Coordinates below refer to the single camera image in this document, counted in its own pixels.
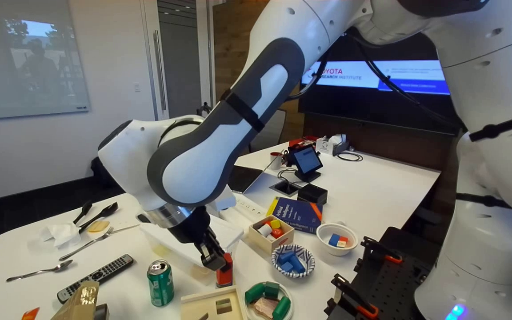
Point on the blue patterned paper plate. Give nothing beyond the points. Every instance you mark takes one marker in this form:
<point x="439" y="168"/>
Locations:
<point x="279" y="270"/>

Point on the white round block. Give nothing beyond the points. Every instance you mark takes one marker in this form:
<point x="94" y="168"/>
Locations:
<point x="263" y="229"/>

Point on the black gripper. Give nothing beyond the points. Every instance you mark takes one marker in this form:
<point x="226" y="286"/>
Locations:
<point x="199" y="234"/>

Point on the black spoon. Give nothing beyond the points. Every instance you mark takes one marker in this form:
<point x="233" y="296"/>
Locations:
<point x="103" y="214"/>
<point x="82" y="213"/>

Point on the black clamp orange tips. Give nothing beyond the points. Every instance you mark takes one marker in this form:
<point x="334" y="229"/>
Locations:
<point x="354" y="296"/>
<point x="380" y="250"/>

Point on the blue cylinder block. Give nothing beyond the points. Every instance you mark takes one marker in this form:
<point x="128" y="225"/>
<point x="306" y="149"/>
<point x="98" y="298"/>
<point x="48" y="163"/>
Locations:
<point x="286" y="261"/>

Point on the small white plate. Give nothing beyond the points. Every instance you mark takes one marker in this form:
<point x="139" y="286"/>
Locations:
<point x="249" y="312"/>

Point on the glass door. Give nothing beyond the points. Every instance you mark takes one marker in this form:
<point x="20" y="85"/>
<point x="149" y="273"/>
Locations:
<point x="178" y="60"/>

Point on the black bag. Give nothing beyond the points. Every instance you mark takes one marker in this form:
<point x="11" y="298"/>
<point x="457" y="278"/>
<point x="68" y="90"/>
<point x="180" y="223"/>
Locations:
<point x="96" y="175"/>

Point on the green drink can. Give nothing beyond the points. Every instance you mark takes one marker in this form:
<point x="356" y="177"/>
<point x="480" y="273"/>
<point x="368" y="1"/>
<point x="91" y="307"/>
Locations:
<point x="160" y="287"/>

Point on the black remote control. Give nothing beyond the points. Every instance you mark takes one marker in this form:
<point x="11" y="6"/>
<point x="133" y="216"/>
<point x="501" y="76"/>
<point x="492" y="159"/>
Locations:
<point x="96" y="278"/>

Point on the green square block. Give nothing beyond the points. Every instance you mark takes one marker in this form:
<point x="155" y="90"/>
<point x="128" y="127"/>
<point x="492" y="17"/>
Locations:
<point x="270" y="289"/>

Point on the long silver spoon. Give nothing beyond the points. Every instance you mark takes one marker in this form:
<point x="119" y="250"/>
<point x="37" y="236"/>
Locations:
<point x="98" y="241"/>

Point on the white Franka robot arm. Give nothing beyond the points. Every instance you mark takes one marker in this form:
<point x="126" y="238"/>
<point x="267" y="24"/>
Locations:
<point x="208" y="154"/>

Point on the black flat pad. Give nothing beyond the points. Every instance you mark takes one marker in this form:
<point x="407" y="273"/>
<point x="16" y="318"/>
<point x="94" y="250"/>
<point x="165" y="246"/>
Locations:
<point x="283" y="188"/>

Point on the long blue block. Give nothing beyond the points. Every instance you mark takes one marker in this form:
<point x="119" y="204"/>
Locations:
<point x="299" y="266"/>

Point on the tall red block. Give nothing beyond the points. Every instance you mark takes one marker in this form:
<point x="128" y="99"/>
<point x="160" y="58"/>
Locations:
<point x="226" y="275"/>

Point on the orange piece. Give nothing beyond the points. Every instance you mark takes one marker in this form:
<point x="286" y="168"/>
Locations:
<point x="30" y="316"/>

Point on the blue rectangular block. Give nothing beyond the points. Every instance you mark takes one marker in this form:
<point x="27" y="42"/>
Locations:
<point x="334" y="239"/>

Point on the tan elongated tool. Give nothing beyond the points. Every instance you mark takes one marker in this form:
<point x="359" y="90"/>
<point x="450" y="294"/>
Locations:
<point x="78" y="303"/>

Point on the small black touchscreen display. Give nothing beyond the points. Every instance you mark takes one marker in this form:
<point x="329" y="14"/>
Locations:
<point x="304" y="161"/>

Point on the small white device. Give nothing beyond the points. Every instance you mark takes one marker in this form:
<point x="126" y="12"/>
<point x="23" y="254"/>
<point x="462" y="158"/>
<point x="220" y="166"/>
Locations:
<point x="334" y="145"/>

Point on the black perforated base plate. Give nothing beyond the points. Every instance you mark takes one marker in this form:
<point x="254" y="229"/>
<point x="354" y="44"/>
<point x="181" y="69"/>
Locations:
<point x="398" y="291"/>

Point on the green cylinder block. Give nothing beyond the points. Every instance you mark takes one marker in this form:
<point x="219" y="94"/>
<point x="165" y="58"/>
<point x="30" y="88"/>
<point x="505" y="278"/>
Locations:
<point x="281" y="309"/>
<point x="252" y="294"/>

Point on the yellow block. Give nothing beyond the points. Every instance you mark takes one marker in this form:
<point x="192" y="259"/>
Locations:
<point x="276" y="225"/>

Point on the red object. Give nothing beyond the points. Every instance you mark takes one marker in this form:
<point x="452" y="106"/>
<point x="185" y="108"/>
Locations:
<point x="284" y="145"/>

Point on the wooden shape sorter cube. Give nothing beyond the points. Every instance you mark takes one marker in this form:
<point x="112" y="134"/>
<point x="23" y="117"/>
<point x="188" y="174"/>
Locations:
<point x="208" y="305"/>

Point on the blue and orange book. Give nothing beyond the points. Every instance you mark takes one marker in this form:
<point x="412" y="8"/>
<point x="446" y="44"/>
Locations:
<point x="293" y="214"/>

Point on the black box device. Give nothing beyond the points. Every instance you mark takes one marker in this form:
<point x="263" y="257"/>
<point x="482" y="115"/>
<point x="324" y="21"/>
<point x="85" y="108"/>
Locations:
<point x="313" y="197"/>

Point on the white flat remote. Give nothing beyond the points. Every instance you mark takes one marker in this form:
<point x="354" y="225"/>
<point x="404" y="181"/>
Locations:
<point x="249" y="211"/>

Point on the clear plastic cup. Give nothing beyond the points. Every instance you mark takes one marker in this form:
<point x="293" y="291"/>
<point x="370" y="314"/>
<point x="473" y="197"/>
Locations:
<point x="62" y="236"/>

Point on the white bowl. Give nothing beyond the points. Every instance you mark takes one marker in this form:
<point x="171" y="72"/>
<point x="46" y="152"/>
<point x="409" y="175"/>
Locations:
<point x="334" y="252"/>

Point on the wall whiteboard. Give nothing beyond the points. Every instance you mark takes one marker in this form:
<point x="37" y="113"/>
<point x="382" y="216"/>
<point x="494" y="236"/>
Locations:
<point x="25" y="60"/>

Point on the red wooden block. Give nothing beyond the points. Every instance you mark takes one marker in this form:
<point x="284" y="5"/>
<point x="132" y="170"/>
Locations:
<point x="343" y="243"/>
<point x="277" y="234"/>

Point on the small blue cube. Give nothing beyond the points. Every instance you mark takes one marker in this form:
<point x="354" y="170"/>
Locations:
<point x="293" y="254"/>

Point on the tan round spoon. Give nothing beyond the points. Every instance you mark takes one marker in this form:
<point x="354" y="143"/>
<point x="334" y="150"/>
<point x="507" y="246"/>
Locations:
<point x="98" y="229"/>

